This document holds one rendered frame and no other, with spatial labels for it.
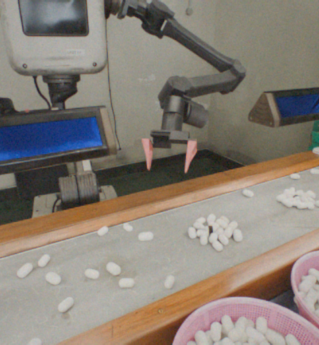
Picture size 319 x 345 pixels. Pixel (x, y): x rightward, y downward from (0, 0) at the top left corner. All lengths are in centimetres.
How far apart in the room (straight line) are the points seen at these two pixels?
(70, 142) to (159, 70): 253
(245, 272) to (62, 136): 45
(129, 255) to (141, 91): 227
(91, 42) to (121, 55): 169
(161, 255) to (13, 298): 33
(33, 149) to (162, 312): 35
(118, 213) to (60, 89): 54
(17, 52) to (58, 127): 65
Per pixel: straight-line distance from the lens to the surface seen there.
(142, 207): 85
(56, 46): 106
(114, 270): 65
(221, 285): 61
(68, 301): 61
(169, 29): 120
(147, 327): 54
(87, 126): 44
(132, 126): 286
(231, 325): 59
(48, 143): 43
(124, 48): 276
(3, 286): 71
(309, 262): 75
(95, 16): 108
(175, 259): 70
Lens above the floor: 119
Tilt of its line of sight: 23 degrees down
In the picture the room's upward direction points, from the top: straight up
